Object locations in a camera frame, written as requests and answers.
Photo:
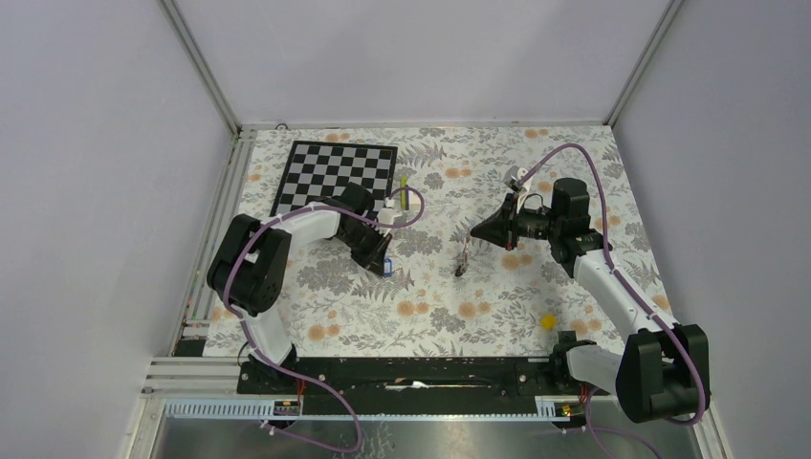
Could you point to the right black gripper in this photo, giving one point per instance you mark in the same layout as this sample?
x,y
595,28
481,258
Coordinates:
x,y
503,228

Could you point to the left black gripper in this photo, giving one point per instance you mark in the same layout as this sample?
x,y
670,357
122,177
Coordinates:
x,y
373,259

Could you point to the metal keyring with keys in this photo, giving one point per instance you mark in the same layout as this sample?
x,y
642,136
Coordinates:
x,y
463,258

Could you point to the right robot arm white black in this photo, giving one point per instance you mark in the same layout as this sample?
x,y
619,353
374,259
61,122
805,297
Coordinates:
x,y
663,371

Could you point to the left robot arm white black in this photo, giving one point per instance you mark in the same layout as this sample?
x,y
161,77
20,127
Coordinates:
x,y
248,270

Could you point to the green white small block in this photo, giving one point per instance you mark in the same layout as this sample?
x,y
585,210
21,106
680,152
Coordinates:
x,y
409,199

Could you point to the floral patterned mat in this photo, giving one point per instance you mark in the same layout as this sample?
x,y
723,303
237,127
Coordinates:
x,y
332,307

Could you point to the black white chessboard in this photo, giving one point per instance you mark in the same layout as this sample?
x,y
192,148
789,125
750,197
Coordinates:
x,y
324,169

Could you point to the yellow small cube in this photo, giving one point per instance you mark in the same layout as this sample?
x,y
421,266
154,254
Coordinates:
x,y
548,322

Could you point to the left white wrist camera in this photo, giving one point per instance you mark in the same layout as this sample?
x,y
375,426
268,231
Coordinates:
x,y
391,216

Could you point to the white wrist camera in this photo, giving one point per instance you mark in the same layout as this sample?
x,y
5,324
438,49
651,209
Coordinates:
x,y
516,180
391,216

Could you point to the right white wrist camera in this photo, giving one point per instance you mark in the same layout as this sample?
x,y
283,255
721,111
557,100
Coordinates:
x,y
516,180

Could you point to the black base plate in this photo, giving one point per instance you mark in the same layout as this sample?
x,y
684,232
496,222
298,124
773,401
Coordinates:
x,y
344,379

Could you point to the white slotted cable duct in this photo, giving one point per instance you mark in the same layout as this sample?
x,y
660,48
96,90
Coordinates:
x,y
391,407

